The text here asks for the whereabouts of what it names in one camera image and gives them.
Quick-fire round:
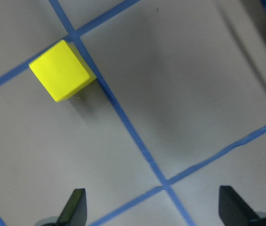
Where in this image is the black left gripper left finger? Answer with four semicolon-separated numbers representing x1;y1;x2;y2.
56;188;87;226

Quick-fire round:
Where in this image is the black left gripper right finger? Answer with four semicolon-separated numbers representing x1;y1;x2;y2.
218;186;265;226

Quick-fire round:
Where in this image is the yellow block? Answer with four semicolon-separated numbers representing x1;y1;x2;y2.
29;40;96;102

